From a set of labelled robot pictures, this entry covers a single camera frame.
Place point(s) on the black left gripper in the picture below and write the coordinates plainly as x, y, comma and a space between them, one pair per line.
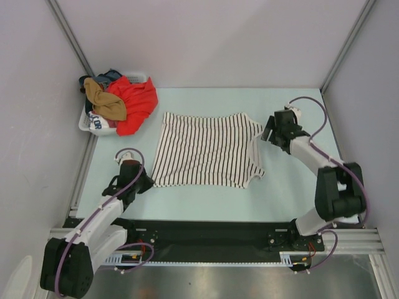
148, 184

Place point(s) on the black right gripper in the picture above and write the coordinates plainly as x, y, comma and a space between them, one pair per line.
270, 125

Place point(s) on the black white striped tank top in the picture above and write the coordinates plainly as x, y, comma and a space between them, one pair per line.
214, 151

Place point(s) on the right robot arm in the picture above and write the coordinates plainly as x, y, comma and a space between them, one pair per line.
339, 191

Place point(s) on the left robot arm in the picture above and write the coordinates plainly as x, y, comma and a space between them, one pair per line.
70, 262

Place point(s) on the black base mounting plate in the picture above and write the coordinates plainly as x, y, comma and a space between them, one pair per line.
219, 242

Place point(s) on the tan brown garment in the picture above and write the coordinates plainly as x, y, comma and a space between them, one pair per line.
103, 103

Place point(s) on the red garment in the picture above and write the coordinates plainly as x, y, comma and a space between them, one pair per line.
140, 100

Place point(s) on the white plastic laundry basket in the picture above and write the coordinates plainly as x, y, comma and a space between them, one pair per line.
84, 120

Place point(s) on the dark blue garment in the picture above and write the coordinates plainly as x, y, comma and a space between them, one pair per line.
108, 77

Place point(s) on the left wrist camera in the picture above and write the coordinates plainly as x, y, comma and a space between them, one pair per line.
126, 158

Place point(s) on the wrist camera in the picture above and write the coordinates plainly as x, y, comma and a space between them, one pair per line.
126, 158
295, 110

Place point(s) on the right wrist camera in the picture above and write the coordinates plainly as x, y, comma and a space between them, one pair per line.
295, 110

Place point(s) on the white slotted cable duct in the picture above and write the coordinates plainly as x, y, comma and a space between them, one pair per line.
132, 260

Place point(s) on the aluminium frame rail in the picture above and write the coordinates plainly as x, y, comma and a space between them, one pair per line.
349, 242

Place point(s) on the left aluminium corner post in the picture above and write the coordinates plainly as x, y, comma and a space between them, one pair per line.
68, 33

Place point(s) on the aluminium corner post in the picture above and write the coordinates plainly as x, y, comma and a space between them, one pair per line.
356, 29
68, 33

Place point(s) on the right aluminium corner post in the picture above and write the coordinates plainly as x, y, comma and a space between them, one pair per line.
356, 29

